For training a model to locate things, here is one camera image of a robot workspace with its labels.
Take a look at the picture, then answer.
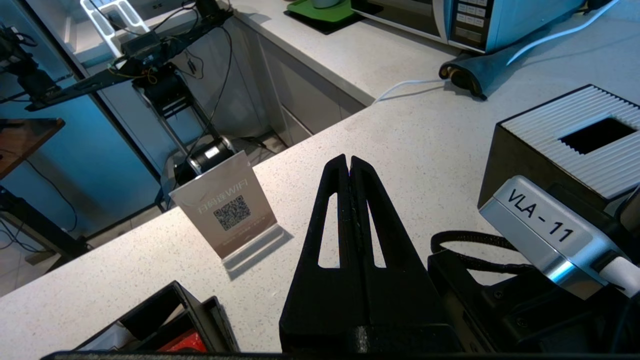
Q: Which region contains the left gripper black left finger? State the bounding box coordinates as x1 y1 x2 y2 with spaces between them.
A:
279 154 362 353

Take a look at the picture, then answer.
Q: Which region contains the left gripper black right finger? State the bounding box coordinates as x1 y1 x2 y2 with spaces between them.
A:
350 155 462 353

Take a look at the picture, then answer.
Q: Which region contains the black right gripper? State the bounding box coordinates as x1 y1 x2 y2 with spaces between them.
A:
427 249 640 353

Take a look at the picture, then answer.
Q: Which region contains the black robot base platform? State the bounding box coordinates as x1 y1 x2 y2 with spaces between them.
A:
25 10 236 113

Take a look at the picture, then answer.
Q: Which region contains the red Nescafe sachet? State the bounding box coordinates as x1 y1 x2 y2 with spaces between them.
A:
157 329 208 353

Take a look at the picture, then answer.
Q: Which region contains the black compartment organizer box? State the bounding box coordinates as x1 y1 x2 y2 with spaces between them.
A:
75 280 241 353

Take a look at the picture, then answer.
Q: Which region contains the beige QR code sign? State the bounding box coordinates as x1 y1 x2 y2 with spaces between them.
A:
169 150 285 273

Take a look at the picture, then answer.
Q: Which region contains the black tissue box white lid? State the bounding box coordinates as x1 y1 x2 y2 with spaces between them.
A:
477 84 640 216

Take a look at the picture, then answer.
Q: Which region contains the white sachet packet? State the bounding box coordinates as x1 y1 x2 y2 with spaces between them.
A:
82 320 151 352

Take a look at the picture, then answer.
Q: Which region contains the dark grey cloth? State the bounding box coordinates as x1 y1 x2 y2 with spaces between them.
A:
439 30 601 101

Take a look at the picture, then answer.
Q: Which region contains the green mat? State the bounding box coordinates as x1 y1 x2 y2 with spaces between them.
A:
284 0 366 36

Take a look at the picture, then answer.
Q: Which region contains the silver microwave oven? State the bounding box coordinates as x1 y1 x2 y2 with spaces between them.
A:
350 0 586 55

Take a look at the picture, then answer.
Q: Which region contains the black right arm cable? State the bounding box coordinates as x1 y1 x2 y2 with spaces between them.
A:
431 230 537 275

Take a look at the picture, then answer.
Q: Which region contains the right wrist camera silver box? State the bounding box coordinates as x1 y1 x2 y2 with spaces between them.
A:
479 175 640 301

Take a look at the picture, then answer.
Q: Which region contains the white cable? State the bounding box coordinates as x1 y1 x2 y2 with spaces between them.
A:
372 0 621 105

